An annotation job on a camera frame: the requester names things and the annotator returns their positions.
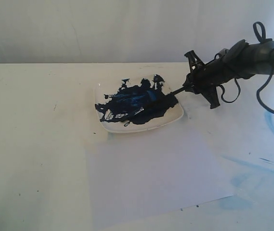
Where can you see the white square paint plate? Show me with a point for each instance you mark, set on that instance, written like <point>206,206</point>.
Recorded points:
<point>114,99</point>

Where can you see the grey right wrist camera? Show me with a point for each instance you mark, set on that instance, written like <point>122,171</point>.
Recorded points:
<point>222,53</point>

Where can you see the white paper sheet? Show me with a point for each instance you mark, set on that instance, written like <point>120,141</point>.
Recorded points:
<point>154,172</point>

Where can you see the black paintbrush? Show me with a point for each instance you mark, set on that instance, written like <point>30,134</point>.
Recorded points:
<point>150,105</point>

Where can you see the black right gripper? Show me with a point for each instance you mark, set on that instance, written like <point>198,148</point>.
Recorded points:
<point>204,78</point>

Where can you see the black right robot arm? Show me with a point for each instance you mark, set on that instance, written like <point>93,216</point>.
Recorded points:
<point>243,60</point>

